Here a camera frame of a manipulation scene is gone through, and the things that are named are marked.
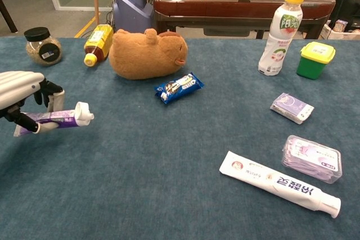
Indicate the black chair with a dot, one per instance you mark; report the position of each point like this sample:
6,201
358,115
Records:
346,6

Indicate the glass jar black lid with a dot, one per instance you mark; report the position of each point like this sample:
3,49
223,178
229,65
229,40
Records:
42,51

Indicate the green container yellow lid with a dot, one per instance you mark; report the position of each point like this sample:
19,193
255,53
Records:
312,65

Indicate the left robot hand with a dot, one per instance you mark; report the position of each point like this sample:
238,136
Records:
17,88

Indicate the blue cookie packet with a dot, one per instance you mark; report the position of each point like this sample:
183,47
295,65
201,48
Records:
177,88

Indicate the blue table cloth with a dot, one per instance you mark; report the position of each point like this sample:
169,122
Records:
168,153

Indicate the small drink carton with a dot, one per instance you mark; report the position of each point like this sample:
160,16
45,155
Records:
340,26

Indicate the purple toothpaste tube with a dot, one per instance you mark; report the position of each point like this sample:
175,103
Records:
67,117

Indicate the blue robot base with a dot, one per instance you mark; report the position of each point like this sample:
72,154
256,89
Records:
132,6

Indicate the brown mahjong table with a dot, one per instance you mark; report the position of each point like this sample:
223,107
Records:
225,6

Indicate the white toothpaste tube blue print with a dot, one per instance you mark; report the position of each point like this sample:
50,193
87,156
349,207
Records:
267,181

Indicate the clear box purple floss picks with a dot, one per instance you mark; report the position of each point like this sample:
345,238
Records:
312,158

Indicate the purple tissue pack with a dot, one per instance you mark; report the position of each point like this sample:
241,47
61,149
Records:
291,108

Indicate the yellow-capped tea bottle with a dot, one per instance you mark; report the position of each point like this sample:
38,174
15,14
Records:
98,43

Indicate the brown capybara plush toy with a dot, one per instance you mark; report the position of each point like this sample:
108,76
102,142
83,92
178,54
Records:
140,54

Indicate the dark furniture leg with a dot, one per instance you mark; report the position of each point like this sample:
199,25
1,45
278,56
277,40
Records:
7,15

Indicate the white drink bottle yellow cap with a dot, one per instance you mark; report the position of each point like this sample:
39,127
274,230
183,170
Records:
277,40

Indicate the white plastic crate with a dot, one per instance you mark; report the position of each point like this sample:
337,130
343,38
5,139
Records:
346,35

